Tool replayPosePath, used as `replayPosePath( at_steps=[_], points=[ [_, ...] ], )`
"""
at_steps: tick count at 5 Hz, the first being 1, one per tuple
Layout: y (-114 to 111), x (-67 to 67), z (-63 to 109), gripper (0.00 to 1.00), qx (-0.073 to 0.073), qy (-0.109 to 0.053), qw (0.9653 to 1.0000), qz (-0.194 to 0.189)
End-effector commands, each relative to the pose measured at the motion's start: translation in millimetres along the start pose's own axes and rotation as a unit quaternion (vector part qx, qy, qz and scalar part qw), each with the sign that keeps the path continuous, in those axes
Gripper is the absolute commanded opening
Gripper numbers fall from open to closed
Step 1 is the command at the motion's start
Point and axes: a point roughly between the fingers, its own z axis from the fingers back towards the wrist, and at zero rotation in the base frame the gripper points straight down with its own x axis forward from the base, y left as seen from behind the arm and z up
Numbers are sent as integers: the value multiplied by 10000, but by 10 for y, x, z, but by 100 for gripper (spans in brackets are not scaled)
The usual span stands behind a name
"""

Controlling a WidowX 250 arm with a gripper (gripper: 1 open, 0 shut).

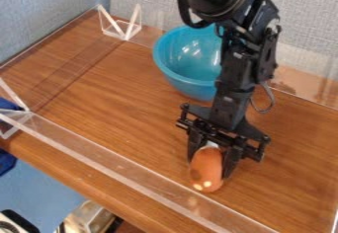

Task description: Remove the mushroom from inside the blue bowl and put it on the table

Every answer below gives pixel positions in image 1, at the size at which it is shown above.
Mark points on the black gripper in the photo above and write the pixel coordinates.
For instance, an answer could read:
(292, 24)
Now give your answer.
(222, 124)

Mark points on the brown and white toy mushroom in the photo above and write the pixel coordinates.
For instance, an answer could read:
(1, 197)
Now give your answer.
(204, 169)

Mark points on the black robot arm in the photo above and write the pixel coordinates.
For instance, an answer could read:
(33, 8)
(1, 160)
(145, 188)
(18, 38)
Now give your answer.
(247, 24)

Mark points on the blue bowl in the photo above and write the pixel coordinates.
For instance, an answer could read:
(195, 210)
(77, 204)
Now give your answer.
(187, 55)

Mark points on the clear acrylic front barrier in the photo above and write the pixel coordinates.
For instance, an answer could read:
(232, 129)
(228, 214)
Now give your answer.
(192, 205)

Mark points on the clear acrylic barrier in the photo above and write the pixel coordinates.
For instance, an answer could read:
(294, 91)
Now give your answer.
(307, 85)
(192, 205)

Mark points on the clear acrylic back barrier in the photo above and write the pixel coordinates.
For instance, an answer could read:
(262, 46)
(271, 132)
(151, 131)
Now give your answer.
(307, 85)

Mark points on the metallic object under table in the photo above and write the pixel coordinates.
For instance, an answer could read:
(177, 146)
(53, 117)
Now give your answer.
(89, 218)

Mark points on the black white object bottom left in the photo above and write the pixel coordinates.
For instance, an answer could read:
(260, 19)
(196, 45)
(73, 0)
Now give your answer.
(13, 223)

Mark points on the clear acrylic corner bracket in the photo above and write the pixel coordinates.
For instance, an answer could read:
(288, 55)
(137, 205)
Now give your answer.
(119, 29)
(14, 113)

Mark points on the clear acrylic left corner bracket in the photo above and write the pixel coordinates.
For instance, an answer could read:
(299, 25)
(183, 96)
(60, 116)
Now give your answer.
(14, 113)

